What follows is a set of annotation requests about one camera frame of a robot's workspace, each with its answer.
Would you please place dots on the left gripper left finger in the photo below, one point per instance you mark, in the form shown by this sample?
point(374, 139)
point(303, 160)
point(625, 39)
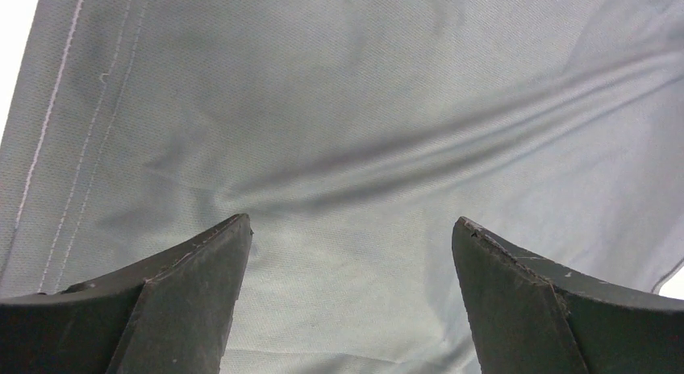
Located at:
point(169, 313)

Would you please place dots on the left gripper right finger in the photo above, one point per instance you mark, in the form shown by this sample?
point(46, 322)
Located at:
point(529, 314)

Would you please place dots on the grey t-shirt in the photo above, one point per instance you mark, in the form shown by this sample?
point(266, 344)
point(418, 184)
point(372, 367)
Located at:
point(354, 133)

